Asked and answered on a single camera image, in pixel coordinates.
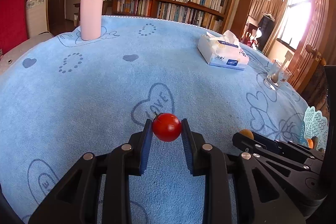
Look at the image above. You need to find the brown kiwi back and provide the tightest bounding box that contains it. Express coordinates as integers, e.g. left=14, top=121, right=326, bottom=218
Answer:
left=239, top=129, right=254, bottom=140

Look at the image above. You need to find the small orange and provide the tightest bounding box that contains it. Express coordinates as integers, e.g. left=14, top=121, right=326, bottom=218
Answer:
left=307, top=139, right=314, bottom=149

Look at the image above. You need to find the red cherry tomato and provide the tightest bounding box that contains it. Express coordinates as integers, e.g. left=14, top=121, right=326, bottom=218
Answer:
left=152, top=113, right=182, bottom=142

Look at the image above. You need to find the light blue lattice fruit basket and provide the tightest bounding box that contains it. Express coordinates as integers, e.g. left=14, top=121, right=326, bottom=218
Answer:
left=301, top=106, right=329, bottom=150

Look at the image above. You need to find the clear drinking glass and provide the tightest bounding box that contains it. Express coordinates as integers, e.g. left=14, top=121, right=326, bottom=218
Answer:
left=264, top=60, right=291, bottom=90

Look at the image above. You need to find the white tissue pack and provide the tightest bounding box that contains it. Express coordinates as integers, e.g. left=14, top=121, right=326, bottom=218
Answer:
left=198, top=30, right=249, bottom=70

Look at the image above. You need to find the spoon in glass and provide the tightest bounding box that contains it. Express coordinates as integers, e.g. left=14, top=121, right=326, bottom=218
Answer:
left=267, top=51, right=293, bottom=88

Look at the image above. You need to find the light blue patterned towel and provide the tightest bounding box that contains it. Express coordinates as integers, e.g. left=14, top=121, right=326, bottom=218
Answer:
left=1, top=16, right=307, bottom=222

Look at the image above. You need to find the wooden door with knob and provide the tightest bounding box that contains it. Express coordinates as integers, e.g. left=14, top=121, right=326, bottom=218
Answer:
left=289, top=0, right=335, bottom=93

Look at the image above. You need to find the pink thermos bottle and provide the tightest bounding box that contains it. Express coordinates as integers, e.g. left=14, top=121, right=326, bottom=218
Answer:
left=80, top=0, right=103, bottom=41

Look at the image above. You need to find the red wall panel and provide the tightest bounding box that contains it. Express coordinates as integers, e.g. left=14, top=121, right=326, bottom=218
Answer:
left=0, top=0, right=28, bottom=54

